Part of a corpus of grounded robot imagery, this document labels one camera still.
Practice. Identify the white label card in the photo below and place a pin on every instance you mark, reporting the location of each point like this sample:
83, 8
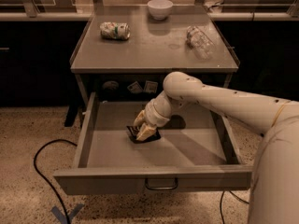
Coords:
150, 87
135, 88

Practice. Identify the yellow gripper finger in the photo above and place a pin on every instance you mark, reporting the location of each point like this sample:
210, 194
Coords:
140, 119
145, 132

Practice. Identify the blue tape cross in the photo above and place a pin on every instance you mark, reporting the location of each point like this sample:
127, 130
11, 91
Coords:
68, 216

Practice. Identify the round grey object under table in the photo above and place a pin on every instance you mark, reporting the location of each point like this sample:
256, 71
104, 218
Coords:
110, 86

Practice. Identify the white label card left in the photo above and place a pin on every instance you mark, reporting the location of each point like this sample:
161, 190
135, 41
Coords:
135, 88

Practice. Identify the grey cabinet table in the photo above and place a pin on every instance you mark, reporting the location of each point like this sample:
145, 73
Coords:
154, 47

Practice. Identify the white label card right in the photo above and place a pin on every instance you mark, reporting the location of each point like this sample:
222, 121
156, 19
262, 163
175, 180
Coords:
150, 87

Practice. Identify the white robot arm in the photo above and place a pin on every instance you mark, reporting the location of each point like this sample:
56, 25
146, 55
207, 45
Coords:
274, 193

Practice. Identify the white bowl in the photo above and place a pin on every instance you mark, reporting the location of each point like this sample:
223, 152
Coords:
159, 9

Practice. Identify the clear plastic bottle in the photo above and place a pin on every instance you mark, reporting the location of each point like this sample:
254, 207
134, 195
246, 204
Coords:
201, 45

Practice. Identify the open grey top drawer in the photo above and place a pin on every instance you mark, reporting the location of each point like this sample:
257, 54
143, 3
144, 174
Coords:
196, 147

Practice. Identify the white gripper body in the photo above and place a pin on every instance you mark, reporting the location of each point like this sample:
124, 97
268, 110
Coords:
154, 115

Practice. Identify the metal drawer handle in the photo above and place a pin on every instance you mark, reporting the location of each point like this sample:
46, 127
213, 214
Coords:
161, 184

